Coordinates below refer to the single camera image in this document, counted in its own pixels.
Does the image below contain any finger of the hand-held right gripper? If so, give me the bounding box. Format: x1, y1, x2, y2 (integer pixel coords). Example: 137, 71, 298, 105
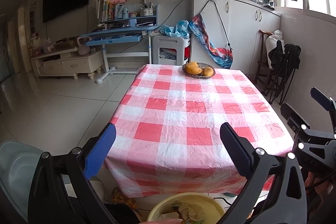
280, 103, 336, 178
310, 87, 336, 133

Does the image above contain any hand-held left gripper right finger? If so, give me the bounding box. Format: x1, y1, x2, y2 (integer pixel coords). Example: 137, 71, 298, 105
219, 122, 308, 224

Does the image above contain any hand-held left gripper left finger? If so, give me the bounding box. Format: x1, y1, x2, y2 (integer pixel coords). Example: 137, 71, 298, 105
28, 122, 117, 224

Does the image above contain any yellow plastic basin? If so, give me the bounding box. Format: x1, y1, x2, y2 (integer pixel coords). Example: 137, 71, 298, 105
146, 192, 226, 224

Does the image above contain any person's right hand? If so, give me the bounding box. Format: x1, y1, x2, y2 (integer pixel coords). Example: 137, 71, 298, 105
304, 171, 336, 197

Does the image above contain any black folding chair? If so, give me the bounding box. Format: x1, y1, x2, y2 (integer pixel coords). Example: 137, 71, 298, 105
268, 42, 302, 105

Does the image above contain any yellow patterned cloth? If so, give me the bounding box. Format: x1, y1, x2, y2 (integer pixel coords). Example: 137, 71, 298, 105
112, 187, 138, 210

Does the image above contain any red white checkered tablecloth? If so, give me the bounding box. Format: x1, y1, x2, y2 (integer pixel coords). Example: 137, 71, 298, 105
104, 64, 294, 198

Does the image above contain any wooden chair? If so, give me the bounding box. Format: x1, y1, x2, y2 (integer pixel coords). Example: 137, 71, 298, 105
253, 29, 281, 94

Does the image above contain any white sack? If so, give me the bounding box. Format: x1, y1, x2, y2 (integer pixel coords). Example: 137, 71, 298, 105
265, 30, 285, 69

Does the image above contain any glass fruit bowl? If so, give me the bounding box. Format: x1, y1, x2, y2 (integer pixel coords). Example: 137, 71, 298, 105
182, 62, 216, 79

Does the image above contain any light blue plastic stool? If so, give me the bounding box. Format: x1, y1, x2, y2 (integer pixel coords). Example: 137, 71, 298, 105
0, 140, 46, 223

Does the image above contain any cream television cabinet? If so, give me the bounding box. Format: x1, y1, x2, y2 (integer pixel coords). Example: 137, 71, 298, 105
30, 47, 104, 80

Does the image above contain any white cabinet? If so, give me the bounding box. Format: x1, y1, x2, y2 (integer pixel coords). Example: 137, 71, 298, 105
191, 0, 282, 77

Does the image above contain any pink kettlebell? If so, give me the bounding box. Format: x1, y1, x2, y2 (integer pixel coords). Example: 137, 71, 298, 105
77, 36, 91, 56

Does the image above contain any blue study desk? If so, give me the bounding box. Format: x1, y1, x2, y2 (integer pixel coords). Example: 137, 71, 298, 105
79, 5, 160, 85

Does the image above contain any clear plastic bag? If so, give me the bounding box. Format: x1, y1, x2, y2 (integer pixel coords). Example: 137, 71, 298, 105
31, 38, 53, 54

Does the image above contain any blue plastic bag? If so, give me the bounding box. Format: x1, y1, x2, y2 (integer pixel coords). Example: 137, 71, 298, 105
159, 21, 191, 38

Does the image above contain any row of books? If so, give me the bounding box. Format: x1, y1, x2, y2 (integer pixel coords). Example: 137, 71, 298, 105
95, 0, 117, 22

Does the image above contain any white pen cup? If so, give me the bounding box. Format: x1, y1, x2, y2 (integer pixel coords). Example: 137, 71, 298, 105
140, 1, 154, 17

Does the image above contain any colourful drawstring bag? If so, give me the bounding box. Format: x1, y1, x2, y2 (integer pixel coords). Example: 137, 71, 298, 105
188, 0, 234, 69

